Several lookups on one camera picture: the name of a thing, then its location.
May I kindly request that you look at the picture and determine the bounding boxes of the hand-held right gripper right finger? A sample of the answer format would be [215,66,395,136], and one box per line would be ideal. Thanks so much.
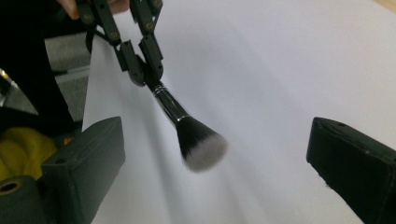
[305,117,396,224]

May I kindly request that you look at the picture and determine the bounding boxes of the wooden table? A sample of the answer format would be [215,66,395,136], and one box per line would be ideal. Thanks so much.
[373,0,396,15]

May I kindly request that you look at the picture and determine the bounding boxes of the yellow cloth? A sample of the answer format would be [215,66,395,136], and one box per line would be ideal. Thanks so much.
[0,126,59,182]

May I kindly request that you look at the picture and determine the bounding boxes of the black makeup brush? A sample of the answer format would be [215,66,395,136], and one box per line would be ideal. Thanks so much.
[145,78,229,174]

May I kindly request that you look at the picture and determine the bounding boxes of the white table sheet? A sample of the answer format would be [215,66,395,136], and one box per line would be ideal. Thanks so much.
[81,0,396,224]

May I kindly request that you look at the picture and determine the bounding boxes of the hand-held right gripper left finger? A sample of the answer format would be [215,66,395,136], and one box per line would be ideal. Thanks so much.
[41,116,126,224]

